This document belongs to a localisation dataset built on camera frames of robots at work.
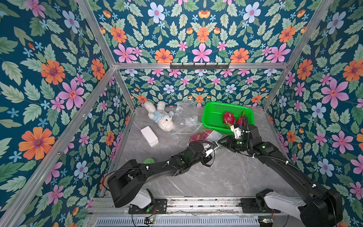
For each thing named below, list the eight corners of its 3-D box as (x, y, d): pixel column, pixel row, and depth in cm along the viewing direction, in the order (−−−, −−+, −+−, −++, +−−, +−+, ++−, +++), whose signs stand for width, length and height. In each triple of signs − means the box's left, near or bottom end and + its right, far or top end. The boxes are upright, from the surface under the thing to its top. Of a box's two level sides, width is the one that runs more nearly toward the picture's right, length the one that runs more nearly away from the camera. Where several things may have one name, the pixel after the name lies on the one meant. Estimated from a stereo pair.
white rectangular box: (150, 148, 97) (149, 145, 93) (141, 134, 105) (139, 130, 101) (160, 143, 100) (158, 139, 96) (150, 129, 108) (148, 125, 104)
